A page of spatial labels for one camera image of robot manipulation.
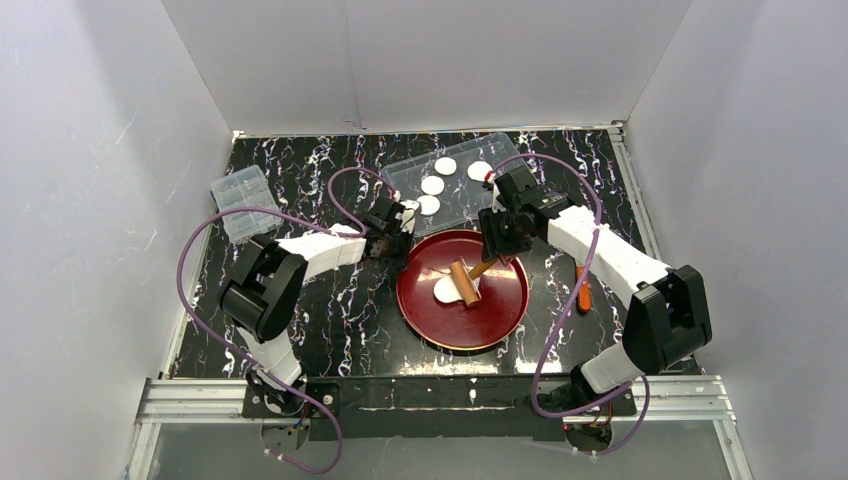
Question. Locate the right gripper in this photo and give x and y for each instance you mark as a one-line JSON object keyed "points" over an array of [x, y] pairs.
{"points": [[496, 240]]}

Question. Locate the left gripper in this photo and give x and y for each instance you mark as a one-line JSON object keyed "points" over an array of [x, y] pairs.
{"points": [[398, 221]]}

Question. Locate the white dough ball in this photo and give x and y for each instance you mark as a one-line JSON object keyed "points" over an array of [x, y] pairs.
{"points": [[447, 291]]}

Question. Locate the wooden dough roller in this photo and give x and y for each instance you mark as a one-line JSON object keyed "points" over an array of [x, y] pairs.
{"points": [[463, 274]]}

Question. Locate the round red tray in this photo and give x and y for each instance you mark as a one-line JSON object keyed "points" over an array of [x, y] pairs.
{"points": [[504, 294]]}

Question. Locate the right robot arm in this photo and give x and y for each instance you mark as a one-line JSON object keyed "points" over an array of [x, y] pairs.
{"points": [[667, 313]]}

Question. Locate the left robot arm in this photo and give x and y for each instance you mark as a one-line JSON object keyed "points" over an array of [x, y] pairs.
{"points": [[262, 290]]}

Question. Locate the flat white dumpling wrapper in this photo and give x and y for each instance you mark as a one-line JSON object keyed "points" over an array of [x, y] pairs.
{"points": [[445, 166], [432, 185], [478, 171], [429, 205]]}

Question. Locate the clear plastic tray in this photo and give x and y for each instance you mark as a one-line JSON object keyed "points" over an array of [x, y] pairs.
{"points": [[462, 198]]}

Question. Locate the clear compartment screw box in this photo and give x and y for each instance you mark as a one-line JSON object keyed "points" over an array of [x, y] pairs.
{"points": [[247, 187]]}

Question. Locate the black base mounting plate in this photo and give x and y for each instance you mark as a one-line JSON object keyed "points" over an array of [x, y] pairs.
{"points": [[434, 406]]}

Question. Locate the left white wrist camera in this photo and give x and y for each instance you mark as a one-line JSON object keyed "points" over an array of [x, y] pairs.
{"points": [[411, 209]]}

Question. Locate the aluminium frame rail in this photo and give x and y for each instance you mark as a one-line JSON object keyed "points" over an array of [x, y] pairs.
{"points": [[192, 401]]}

